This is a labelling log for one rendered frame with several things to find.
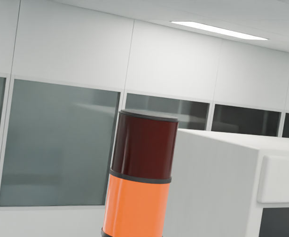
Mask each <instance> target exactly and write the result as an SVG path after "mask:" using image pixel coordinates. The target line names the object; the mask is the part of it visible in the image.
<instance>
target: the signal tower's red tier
mask: <svg viewBox="0 0 289 237"><path fill-rule="evenodd" d="M178 126H179V122H166V121H157V120H150V119H144V118H136V117H131V116H127V115H123V114H120V113H119V116H118V123H117V132H116V139H115V146H114V152H113V159H112V166H111V169H112V170H113V171H115V172H117V173H120V174H125V175H129V176H134V177H140V178H147V179H169V178H170V177H171V173H172V165H173V158H174V152H175V145H176V139H177V132H178Z"/></svg>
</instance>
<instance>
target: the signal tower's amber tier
mask: <svg viewBox="0 0 289 237"><path fill-rule="evenodd" d="M169 186H170V184H169V183H168V184H150V183H141V182H133V181H129V180H124V179H121V178H117V177H115V176H112V175H110V179H109V188H108V195H107V202H106V209H105V215H104V222H103V231H104V232H105V233H106V234H108V235H110V236H113V237H162V233H163V227H164V218H165V212H166V205H167V199H168V193H169Z"/></svg>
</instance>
